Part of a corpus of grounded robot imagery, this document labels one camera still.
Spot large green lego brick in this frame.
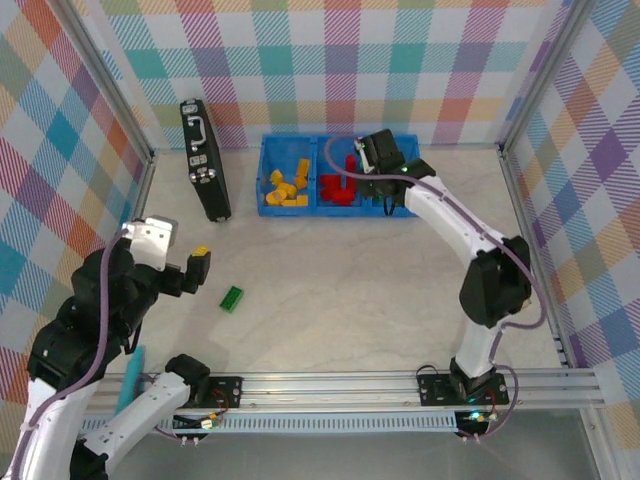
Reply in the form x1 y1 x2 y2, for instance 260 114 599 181
219 285 246 314

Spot teal marker pen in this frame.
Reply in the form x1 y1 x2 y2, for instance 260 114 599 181
115 345 147 416

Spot blue three-compartment bin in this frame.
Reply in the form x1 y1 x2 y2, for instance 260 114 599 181
257 132 421 220

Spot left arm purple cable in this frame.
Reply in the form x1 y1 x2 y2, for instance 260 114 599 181
12 229 132 480

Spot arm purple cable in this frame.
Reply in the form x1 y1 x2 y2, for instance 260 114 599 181
324 135 547 444
12 229 132 480

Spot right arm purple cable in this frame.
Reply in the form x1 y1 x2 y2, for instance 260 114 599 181
324 135 547 444

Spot aluminum table edge rail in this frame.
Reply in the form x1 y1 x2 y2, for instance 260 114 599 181
117 149 157 236
497 143 576 370

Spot black case with handle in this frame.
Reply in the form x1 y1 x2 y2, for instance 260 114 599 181
179 98 234 224

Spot aluminum base rail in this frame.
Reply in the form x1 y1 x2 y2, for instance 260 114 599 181
97 368 601 415

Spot slotted grey cable duct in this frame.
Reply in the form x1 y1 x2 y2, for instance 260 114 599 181
79 414 459 435

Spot aluminum frame post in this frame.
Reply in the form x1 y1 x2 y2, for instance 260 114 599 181
49 0 156 159
497 0 599 151

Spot aluminum frame leg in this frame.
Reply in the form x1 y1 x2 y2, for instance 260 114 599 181
579 409 619 480

